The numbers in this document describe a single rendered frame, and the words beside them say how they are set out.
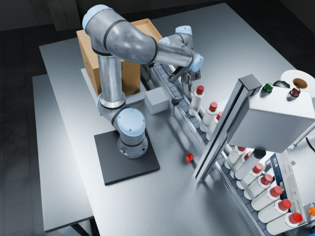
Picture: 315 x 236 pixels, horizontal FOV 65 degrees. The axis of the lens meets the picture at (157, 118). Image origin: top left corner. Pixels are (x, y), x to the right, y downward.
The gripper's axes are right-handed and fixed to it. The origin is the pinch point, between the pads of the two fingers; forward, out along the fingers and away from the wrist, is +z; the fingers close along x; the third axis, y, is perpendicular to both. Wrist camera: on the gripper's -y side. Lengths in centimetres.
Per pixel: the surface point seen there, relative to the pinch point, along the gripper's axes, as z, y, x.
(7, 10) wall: -57, -88, 238
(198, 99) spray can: -3.2, -1.1, -13.6
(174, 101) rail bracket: -1.5, -10.0, -4.4
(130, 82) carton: -11.6, -25.3, 15.2
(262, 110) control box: -23, -15, -67
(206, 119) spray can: 5.1, -1.8, -20.3
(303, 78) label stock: 2, 59, -22
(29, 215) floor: 77, -112, 54
